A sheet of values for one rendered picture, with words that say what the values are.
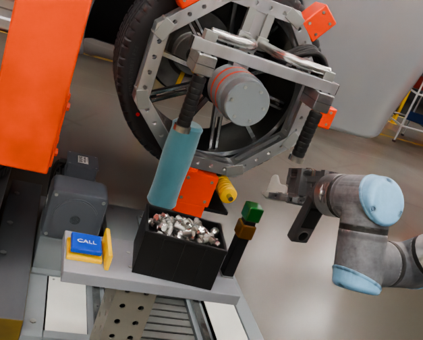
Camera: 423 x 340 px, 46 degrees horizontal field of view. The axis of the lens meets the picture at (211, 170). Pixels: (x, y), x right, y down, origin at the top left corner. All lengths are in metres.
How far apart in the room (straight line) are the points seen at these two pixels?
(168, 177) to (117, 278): 0.37
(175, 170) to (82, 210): 0.34
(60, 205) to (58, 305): 0.31
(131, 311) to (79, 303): 0.43
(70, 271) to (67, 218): 0.47
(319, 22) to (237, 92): 0.35
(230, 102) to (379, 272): 0.61
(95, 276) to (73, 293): 0.56
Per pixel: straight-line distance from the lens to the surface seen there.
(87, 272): 1.15
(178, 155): 1.37
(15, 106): 1.30
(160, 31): 1.40
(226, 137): 1.75
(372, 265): 0.95
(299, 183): 1.11
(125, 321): 1.28
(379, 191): 0.94
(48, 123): 1.30
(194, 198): 1.58
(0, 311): 1.51
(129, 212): 1.93
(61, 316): 1.61
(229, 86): 1.35
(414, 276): 1.05
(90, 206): 1.57
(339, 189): 0.98
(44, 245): 1.71
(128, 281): 1.16
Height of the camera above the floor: 1.10
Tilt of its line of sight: 19 degrees down
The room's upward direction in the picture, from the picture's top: 21 degrees clockwise
